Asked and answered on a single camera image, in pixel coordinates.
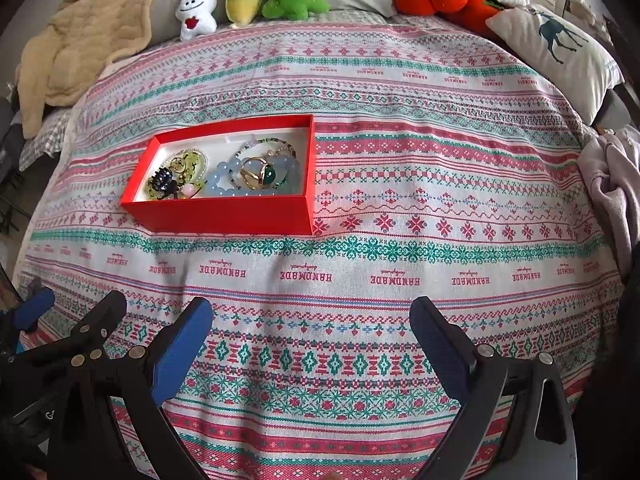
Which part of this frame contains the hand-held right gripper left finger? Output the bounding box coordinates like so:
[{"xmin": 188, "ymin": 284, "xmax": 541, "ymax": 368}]
[{"xmin": 47, "ymin": 296, "xmax": 214, "ymax": 480}]

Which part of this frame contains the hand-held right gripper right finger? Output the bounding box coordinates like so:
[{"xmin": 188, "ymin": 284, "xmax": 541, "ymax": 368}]
[{"xmin": 409, "ymin": 296, "xmax": 577, "ymax": 480}]

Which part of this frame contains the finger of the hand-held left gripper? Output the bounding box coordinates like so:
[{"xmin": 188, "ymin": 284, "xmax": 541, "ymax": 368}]
[
  {"xmin": 66, "ymin": 289, "xmax": 128, "ymax": 357},
  {"xmin": 10, "ymin": 287, "xmax": 57, "ymax": 335}
]

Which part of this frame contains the red jewelry box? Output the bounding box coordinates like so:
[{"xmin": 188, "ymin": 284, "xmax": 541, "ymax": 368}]
[{"xmin": 120, "ymin": 114, "xmax": 316, "ymax": 236}]

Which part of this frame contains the light blue bead bracelet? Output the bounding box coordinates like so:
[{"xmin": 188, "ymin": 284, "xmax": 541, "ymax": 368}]
[{"xmin": 204, "ymin": 154, "xmax": 304, "ymax": 197}]

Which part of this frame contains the gold ring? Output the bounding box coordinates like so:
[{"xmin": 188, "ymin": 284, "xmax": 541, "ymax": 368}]
[{"xmin": 239, "ymin": 156, "xmax": 284, "ymax": 192}]

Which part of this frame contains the patterned red green blanket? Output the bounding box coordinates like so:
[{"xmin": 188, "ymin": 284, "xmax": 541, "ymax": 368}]
[{"xmin": 12, "ymin": 12, "xmax": 626, "ymax": 480}]

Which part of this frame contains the pale pink cloth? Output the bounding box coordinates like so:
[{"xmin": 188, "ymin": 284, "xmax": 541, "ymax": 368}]
[{"xmin": 577, "ymin": 127, "xmax": 640, "ymax": 276}]

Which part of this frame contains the beige quilted blanket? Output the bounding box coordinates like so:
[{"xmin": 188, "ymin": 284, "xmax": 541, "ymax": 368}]
[{"xmin": 15, "ymin": 0, "xmax": 178, "ymax": 138}]

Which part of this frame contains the white pillow deer print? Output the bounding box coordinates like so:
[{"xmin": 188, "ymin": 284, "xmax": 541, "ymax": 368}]
[{"xmin": 485, "ymin": 4, "xmax": 623, "ymax": 126}]

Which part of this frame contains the white rabbit plush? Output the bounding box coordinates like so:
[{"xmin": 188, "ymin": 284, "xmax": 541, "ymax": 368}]
[{"xmin": 175, "ymin": 0, "xmax": 219, "ymax": 41}]

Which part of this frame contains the white pearl bracelet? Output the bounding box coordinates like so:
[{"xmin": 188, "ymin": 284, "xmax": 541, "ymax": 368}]
[{"xmin": 172, "ymin": 146, "xmax": 212, "ymax": 188}]

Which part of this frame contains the thin green bead bracelet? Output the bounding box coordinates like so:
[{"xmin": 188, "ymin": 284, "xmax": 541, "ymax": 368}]
[{"xmin": 234, "ymin": 136, "xmax": 302, "ymax": 162}]

